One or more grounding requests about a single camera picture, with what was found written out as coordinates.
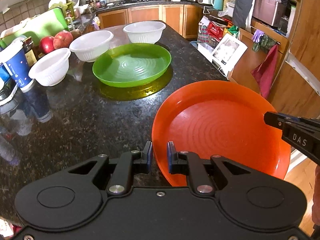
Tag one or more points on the red apple right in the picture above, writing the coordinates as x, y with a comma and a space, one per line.
62, 40

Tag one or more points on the green dish rack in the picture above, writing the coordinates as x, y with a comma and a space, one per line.
67, 8

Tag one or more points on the dark apron hanging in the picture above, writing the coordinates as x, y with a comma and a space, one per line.
242, 14

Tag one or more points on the red cloth hanging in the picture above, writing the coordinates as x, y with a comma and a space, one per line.
263, 73

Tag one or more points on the green cutting board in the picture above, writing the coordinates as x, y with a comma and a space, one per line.
46, 24

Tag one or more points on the silver toaster oven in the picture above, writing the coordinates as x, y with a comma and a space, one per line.
270, 11

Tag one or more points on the red shopping bag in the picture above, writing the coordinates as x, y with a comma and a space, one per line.
215, 31

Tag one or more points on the green plastic plate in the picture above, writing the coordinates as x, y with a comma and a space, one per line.
131, 65

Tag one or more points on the blue paper cup white lid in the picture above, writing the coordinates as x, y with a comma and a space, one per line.
15, 62

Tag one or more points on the white framed box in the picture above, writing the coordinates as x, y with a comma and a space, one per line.
227, 53

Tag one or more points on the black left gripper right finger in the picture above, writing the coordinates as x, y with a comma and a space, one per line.
203, 176

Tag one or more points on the white plastic bowl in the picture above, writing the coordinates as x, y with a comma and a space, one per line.
90, 46
144, 32
52, 68

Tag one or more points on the purple rubber glove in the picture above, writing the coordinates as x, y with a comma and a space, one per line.
257, 36

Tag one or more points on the red apple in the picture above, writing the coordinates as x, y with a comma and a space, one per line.
46, 45
62, 40

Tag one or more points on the orange plastic plate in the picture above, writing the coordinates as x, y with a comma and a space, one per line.
219, 117

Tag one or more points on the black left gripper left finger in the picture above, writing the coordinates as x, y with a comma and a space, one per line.
115, 175

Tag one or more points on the red apple left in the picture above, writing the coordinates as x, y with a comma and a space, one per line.
46, 45

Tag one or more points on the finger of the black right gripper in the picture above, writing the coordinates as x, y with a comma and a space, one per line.
282, 121

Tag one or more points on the dark jar red lid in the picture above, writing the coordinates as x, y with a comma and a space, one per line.
29, 50

